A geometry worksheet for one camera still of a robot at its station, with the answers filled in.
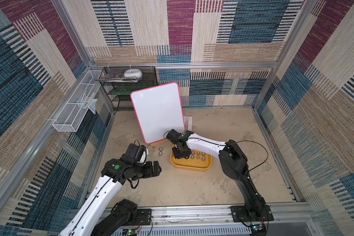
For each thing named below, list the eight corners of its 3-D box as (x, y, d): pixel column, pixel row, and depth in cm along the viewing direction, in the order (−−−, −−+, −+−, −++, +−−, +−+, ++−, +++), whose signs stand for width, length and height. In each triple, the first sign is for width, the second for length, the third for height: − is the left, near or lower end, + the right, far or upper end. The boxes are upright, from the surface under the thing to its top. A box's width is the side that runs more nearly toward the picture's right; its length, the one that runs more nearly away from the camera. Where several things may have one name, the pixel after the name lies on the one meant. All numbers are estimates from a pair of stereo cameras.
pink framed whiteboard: (151, 161, 94) (139, 127, 67) (142, 131, 110) (130, 92, 82) (190, 148, 100) (194, 111, 73) (176, 120, 116) (175, 82, 89)
